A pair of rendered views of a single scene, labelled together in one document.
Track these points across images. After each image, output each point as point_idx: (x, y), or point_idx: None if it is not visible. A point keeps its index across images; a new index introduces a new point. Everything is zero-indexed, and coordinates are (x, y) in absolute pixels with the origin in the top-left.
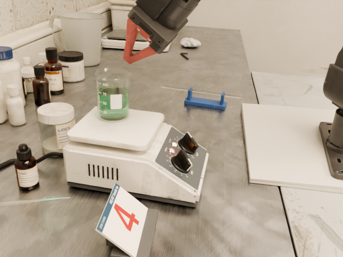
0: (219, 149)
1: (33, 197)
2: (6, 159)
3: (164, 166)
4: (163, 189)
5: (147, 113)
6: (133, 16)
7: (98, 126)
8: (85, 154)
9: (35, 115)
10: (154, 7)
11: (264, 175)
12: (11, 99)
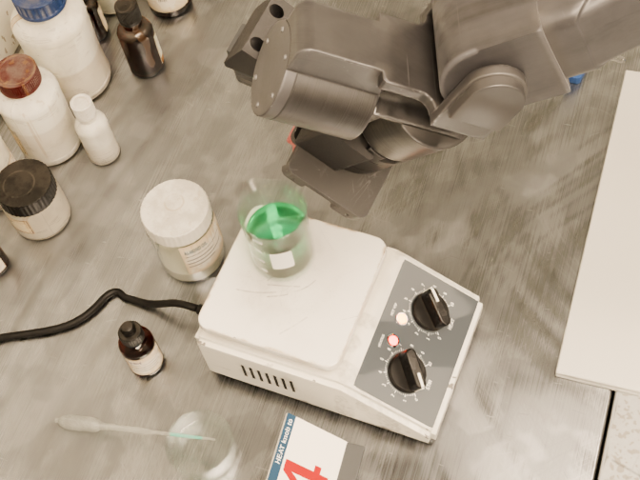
0: (523, 259)
1: (158, 396)
2: (101, 286)
3: (371, 392)
4: (371, 418)
5: (352, 243)
6: (293, 177)
7: (253, 293)
8: (233, 355)
9: (137, 119)
10: (332, 159)
11: (588, 365)
12: (84, 128)
